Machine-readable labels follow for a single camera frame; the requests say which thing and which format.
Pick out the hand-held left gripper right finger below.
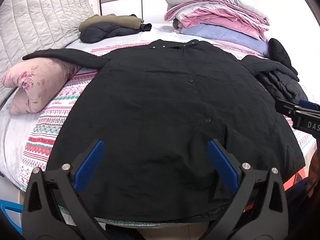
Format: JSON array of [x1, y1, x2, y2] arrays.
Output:
[[200, 139, 290, 240]]

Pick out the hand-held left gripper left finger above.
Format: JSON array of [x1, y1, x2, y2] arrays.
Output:
[[21, 139, 110, 240]]

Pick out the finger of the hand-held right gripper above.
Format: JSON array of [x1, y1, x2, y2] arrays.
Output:
[[298, 98, 320, 112], [274, 99, 320, 121]]

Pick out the black quilted coat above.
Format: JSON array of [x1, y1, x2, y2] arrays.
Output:
[[22, 39, 307, 224]]

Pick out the person's right forearm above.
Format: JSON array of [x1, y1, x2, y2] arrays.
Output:
[[306, 132, 320, 200]]

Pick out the black puffer jacket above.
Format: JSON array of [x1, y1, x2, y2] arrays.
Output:
[[256, 67, 309, 103]]

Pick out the red object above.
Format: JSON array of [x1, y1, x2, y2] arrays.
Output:
[[282, 167, 306, 189]]

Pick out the black fuzzy cloth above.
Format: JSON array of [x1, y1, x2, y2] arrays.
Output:
[[268, 38, 299, 75]]

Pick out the patterned knit-print bed blanket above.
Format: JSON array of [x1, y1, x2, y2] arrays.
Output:
[[19, 24, 318, 228]]

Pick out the light pink folded blanket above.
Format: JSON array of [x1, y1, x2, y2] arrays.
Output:
[[212, 39, 265, 58]]

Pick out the person's dark pants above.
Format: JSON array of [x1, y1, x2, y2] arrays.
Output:
[[285, 177, 320, 240]]

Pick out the blue plastic object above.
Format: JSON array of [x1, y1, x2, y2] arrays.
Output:
[[0, 199, 24, 235]]

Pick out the blue folded blanket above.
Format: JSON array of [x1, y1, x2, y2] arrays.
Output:
[[179, 24, 269, 55]]

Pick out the pink floral pillow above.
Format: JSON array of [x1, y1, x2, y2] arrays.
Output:
[[2, 57, 82, 115]]

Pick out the stack of folded blankets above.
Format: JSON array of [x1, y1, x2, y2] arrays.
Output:
[[164, 1, 269, 40]]

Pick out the olive and navy jackets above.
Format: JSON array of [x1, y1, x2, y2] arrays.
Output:
[[79, 22, 152, 43]]

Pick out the olive green jacket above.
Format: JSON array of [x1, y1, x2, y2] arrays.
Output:
[[79, 14, 145, 32]]

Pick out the grey quilted headboard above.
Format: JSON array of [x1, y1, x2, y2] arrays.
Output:
[[0, 0, 95, 103]]

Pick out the white wardrobe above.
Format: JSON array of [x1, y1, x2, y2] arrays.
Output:
[[96, 0, 195, 24]]

